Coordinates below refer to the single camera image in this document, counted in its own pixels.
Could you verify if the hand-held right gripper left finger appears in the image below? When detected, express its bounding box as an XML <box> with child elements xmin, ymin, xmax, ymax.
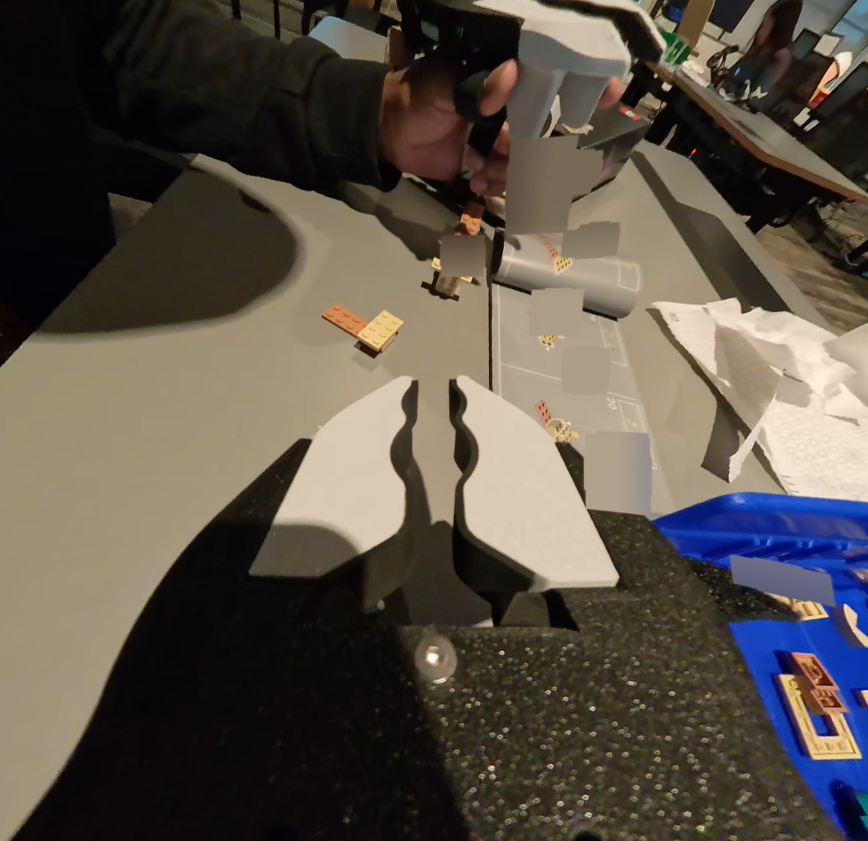
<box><xmin>249</xmin><ymin>376</ymin><xmax>419</xmax><ymax>579</ymax></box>

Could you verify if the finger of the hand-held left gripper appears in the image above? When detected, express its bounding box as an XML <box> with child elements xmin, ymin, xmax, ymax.
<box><xmin>475</xmin><ymin>0</ymin><xmax>635</xmax><ymax>140</ymax></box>
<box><xmin>539</xmin><ymin>0</ymin><xmax>669</xmax><ymax>64</ymax></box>

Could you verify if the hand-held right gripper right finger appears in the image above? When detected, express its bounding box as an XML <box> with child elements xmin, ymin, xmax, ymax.
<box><xmin>449</xmin><ymin>375</ymin><xmax>620</xmax><ymax>594</ymax></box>

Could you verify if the blue plastic bin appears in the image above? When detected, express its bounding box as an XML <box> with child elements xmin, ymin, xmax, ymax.
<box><xmin>651</xmin><ymin>492</ymin><xmax>868</xmax><ymax>841</ymax></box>

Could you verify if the pile of small toy bricks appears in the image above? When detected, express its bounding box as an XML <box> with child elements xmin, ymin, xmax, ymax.
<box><xmin>773</xmin><ymin>597</ymin><xmax>868</xmax><ymax>838</ymax></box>

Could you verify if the person's left forearm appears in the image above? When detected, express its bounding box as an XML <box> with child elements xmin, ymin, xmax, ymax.
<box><xmin>88</xmin><ymin>0</ymin><xmax>404</xmax><ymax>193</ymax></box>

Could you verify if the grey desk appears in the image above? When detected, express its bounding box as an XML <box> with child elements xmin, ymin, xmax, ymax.
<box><xmin>0</xmin><ymin>14</ymin><xmax>838</xmax><ymax>841</ymax></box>

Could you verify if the person's left hand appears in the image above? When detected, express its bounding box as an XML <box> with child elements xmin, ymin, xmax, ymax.
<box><xmin>380</xmin><ymin>53</ymin><xmax>521</xmax><ymax>198</ymax></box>

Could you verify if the dark toy set box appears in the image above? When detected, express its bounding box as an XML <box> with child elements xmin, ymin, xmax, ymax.
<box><xmin>552</xmin><ymin>102</ymin><xmax>655</xmax><ymax>208</ymax></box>

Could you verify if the instruction booklet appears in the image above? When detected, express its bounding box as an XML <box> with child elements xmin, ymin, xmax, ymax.
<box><xmin>490</xmin><ymin>227</ymin><xmax>662</xmax><ymax>517</ymax></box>

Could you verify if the large tan plate brick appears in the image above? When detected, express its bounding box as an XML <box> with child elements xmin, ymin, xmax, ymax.
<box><xmin>357</xmin><ymin>310</ymin><xmax>404</xmax><ymax>354</ymax></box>

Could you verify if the brown plate brick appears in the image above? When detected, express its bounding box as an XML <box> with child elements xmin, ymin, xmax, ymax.
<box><xmin>322</xmin><ymin>303</ymin><xmax>370</xmax><ymax>337</ymax></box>

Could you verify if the partly built brick tower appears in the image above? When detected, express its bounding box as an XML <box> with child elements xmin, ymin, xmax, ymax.
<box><xmin>432</xmin><ymin>200</ymin><xmax>489</xmax><ymax>300</ymax></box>

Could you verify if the long wooden-edged table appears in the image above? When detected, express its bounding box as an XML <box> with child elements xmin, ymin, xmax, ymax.
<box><xmin>651</xmin><ymin>61</ymin><xmax>868</xmax><ymax>208</ymax></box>

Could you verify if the torn white paper bag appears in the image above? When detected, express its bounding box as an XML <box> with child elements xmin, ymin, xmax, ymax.
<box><xmin>651</xmin><ymin>297</ymin><xmax>868</xmax><ymax>499</ymax></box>

